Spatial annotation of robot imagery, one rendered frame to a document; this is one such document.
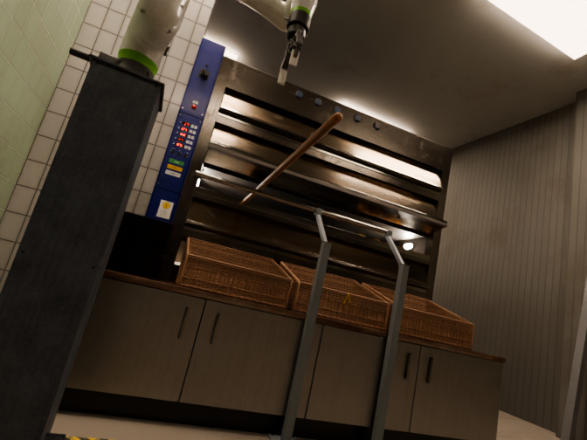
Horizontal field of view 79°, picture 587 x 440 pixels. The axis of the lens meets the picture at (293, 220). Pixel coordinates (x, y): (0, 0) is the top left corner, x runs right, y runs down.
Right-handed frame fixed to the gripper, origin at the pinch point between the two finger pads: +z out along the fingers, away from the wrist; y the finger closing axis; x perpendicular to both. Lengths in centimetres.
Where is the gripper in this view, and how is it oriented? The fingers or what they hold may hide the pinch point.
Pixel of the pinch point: (286, 72)
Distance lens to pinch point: 151.6
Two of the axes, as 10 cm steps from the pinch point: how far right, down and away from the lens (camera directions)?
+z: -2.1, 9.5, -2.3
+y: 3.6, -1.5, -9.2
